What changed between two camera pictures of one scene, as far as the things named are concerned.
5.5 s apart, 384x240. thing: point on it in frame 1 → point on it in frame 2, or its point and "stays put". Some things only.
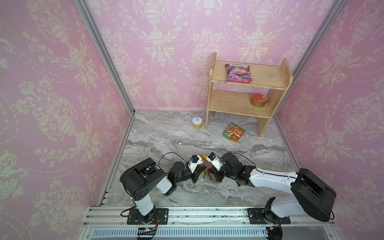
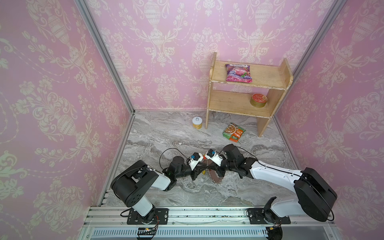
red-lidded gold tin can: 258,100 stays put
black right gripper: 218,173 → 219,170
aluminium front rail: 198,223 stays put
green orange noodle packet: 233,132 stays put
